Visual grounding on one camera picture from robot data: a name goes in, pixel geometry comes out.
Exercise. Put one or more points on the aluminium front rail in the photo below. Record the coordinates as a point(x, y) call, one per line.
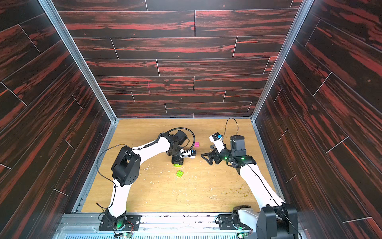
point(152, 226)

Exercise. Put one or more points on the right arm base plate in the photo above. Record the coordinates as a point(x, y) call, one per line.
point(225, 222)

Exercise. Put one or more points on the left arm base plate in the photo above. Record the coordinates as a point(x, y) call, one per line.
point(128, 222)

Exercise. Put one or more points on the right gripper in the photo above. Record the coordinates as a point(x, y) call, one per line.
point(216, 155)

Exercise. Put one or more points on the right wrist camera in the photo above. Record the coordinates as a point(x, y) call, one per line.
point(217, 140)

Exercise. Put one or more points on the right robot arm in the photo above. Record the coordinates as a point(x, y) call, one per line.
point(276, 219)

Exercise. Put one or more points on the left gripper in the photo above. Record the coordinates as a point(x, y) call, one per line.
point(180, 161)

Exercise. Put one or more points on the green lego brick front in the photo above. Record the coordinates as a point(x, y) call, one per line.
point(179, 174)

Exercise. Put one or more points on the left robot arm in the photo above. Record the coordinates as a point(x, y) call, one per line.
point(125, 171)

